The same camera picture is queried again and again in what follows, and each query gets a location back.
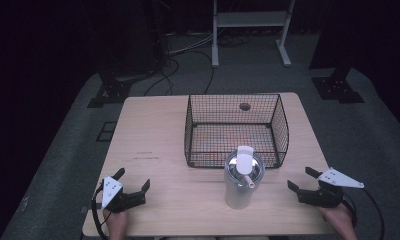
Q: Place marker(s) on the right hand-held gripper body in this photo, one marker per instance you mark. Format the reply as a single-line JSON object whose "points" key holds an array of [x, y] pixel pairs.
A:
{"points": [[321, 196]]}

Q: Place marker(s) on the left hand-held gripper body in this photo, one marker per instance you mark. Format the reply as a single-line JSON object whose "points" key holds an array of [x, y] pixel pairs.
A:
{"points": [[118, 199]]}

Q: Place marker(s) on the person's left hand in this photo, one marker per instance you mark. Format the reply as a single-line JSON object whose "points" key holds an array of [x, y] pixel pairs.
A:
{"points": [[117, 224]]}

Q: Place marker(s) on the person's right hand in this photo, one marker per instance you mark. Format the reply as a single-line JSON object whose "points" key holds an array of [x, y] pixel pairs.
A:
{"points": [[339, 220]]}

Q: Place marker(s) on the black stand base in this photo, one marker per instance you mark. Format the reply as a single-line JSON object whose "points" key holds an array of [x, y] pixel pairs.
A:
{"points": [[110, 90], [338, 88]]}

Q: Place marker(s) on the white metal stand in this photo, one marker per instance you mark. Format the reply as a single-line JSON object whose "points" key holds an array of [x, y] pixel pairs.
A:
{"points": [[216, 40]]}

